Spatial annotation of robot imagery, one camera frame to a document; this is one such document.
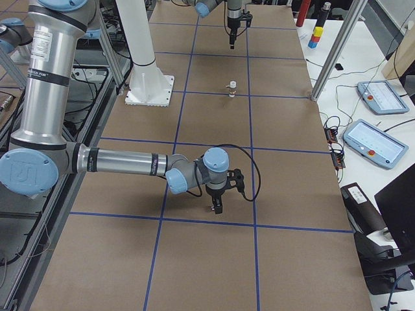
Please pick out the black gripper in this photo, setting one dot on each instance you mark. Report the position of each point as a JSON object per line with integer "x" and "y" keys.
{"x": 233, "y": 24}
{"x": 215, "y": 195}

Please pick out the blue wooden block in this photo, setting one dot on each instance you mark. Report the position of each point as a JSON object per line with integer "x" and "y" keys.
{"x": 312, "y": 45}

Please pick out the red cylinder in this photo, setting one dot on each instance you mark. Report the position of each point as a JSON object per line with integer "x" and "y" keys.
{"x": 304, "y": 7}

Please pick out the yellow wooden block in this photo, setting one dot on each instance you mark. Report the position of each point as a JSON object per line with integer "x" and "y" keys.
{"x": 317, "y": 32}

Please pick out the black cylinder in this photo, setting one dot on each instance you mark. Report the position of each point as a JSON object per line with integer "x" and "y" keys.
{"x": 323, "y": 14}

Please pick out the small black box device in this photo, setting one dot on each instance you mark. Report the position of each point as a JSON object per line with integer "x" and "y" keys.
{"x": 338, "y": 67}

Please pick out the orange circuit board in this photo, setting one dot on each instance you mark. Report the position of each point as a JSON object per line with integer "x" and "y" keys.
{"x": 331, "y": 135}

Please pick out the dark brown box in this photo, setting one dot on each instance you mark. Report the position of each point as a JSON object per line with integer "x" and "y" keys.
{"x": 365, "y": 215}

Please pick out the far teach pendant tablet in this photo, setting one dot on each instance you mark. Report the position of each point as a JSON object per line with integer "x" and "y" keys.
{"x": 382, "y": 98}

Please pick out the teach pendant tablet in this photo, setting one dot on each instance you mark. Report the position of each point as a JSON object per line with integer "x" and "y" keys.
{"x": 382, "y": 98}
{"x": 374, "y": 144}

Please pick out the wooden board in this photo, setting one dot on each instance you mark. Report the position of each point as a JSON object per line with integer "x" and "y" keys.
{"x": 403, "y": 57}

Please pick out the near teach pendant tablet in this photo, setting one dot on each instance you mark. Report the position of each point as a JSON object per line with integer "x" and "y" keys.
{"x": 374, "y": 144}

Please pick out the black monitor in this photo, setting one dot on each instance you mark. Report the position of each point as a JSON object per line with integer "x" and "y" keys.
{"x": 396, "y": 205}

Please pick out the black monitor stand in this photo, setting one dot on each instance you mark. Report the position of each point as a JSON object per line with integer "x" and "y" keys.
{"x": 384, "y": 268}

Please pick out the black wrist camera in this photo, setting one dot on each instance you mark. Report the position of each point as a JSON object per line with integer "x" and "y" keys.
{"x": 247, "y": 17}
{"x": 235, "y": 179}

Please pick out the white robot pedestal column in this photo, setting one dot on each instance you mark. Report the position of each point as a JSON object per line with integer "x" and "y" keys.
{"x": 148, "y": 85}

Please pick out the aluminium frame post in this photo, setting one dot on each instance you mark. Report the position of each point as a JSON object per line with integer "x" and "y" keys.
{"x": 340, "y": 41}

